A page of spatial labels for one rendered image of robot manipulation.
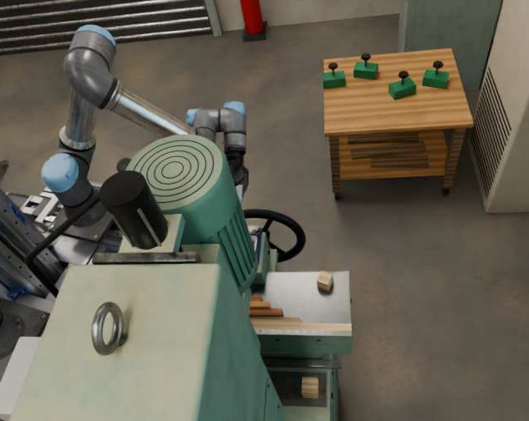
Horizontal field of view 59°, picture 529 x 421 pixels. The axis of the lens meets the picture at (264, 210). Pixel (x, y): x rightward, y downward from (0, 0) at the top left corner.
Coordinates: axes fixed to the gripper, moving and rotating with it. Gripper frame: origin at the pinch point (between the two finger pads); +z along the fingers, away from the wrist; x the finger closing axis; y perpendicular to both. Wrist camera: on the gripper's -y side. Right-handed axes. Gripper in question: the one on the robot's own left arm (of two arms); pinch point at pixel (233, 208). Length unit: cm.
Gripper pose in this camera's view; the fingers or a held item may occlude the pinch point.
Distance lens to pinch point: 148.4
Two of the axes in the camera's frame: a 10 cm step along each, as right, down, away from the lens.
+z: 0.1, 9.9, -1.3
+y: 1.7, 1.3, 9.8
